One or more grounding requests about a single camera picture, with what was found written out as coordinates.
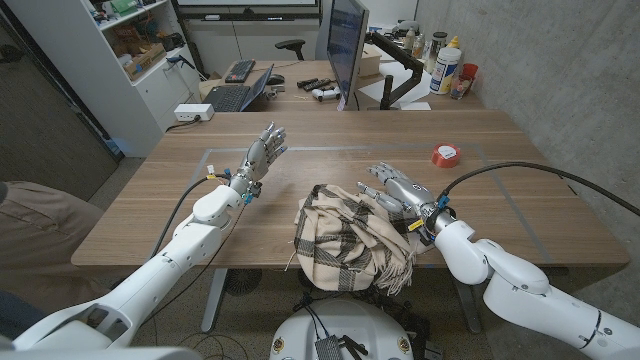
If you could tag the grey mesh module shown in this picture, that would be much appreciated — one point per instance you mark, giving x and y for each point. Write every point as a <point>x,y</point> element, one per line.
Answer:
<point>329,349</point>

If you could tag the white game controller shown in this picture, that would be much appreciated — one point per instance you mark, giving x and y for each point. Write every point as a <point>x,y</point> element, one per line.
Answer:
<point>326,93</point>

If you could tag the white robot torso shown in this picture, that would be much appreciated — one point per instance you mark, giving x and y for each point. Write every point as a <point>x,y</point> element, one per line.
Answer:
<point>345,320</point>

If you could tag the black round grille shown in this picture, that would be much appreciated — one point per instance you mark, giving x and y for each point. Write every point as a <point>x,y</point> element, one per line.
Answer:
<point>242,281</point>

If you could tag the light wooden box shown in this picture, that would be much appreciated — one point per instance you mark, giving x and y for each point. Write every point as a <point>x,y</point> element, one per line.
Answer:
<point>370,61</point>

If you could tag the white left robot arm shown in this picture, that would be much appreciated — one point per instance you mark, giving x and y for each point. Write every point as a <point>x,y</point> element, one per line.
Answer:
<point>160,270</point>

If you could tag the wooden office desk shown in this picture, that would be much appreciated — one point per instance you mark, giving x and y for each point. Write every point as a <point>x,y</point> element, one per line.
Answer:
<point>300,100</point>

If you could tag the white shelf cabinet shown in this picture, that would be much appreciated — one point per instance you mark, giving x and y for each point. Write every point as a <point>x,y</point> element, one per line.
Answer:
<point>100,75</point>

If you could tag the beige plaid fringed scarf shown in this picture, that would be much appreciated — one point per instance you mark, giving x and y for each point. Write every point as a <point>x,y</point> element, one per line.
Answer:
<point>345,240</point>

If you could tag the red cup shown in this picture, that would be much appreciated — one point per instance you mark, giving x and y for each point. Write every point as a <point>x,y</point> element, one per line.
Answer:
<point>470,71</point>

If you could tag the large computer monitor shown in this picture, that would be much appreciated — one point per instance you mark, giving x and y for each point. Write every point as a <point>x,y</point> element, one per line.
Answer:
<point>345,45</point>

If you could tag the person in tan trousers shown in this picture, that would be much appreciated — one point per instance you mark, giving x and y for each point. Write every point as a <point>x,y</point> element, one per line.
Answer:
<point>45,240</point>

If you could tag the black keyboard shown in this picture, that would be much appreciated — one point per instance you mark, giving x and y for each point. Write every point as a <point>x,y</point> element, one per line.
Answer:
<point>240,71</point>

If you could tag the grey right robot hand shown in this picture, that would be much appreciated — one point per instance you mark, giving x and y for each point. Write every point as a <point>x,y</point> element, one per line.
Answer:
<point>412,195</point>

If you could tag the dark lidded jar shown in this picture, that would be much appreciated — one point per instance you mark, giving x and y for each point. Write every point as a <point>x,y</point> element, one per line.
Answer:
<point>436,50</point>

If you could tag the yellow capped bottle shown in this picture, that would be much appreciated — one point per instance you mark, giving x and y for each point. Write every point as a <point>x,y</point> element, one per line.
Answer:
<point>453,42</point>

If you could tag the white wipes canister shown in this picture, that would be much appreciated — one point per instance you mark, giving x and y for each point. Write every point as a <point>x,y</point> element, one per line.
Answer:
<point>444,72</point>

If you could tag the brown cardboard box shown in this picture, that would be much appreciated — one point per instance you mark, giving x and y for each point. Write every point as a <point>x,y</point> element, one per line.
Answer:
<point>145,61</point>

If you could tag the red tape roll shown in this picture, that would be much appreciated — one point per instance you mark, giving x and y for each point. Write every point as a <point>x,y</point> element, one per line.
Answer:
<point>446,155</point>

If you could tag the white power strip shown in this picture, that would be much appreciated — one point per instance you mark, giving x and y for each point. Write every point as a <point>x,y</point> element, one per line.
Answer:
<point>193,112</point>

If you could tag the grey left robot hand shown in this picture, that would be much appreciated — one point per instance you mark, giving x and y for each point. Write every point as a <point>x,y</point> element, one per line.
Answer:
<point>260,157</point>

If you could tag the black office chair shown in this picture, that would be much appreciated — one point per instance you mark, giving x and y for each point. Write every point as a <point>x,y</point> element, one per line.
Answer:
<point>291,46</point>

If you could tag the black open laptop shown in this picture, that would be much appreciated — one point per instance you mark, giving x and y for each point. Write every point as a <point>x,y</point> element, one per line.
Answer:
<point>230,97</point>

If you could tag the white paper sheets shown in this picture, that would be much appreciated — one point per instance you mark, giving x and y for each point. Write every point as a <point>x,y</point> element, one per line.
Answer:
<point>390,82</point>

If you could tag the black remote control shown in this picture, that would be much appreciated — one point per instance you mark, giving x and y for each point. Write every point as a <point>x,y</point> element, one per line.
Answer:
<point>321,85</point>
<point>306,82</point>

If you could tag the black computer mouse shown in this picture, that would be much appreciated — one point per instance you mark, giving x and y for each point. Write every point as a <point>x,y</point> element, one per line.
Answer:
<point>275,79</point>

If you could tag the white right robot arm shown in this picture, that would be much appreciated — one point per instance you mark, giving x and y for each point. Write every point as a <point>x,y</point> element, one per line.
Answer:
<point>520,295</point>

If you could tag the grey table leg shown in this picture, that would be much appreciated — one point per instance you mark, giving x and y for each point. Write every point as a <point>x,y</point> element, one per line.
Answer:
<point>467,307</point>
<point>214,300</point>

